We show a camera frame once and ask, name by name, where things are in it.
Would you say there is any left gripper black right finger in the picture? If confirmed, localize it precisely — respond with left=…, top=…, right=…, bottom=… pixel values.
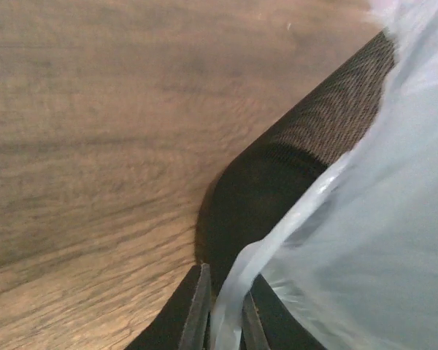
left=241, top=276, right=324, bottom=350

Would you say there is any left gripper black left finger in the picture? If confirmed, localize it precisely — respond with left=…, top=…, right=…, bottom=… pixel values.
left=126, top=264, right=211, bottom=350

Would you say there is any light blue plastic trash bag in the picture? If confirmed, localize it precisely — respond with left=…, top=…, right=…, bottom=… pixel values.
left=211, top=1, right=438, bottom=349

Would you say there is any black mesh trash bin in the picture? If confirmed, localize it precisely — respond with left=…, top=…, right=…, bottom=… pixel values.
left=195, top=34, right=393, bottom=292

